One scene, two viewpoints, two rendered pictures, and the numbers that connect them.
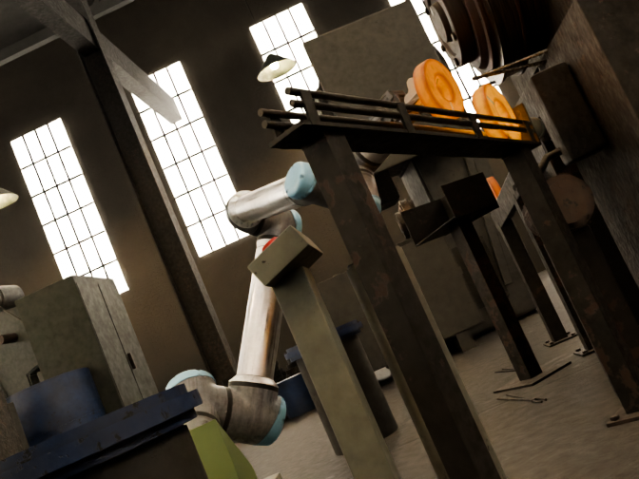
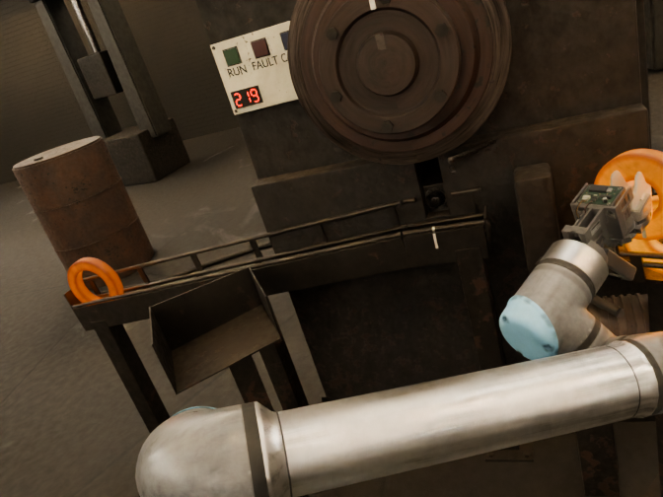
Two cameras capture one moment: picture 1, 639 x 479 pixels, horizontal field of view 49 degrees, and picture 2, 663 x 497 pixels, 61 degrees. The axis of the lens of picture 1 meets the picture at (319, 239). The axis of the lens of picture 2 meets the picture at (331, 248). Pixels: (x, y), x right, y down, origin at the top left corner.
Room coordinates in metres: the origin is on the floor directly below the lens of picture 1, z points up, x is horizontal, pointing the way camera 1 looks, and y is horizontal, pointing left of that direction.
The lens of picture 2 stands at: (1.85, 0.56, 1.26)
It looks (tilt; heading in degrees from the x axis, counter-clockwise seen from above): 23 degrees down; 289
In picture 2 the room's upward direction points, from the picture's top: 17 degrees counter-clockwise
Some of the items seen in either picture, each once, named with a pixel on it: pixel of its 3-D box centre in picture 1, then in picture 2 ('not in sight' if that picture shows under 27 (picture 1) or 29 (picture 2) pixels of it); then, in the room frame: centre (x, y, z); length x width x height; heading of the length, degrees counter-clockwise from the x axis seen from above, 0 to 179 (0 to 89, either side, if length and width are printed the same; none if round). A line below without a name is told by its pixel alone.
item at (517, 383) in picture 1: (483, 284); (256, 419); (2.53, -0.47, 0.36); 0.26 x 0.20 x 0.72; 31
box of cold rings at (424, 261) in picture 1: (386, 314); not in sight; (4.79, -0.21, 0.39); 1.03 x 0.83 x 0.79; 90
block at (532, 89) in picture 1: (566, 113); (538, 218); (1.76, -0.70, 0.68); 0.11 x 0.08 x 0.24; 86
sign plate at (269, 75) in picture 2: not in sight; (268, 68); (2.33, -0.83, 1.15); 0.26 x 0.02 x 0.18; 176
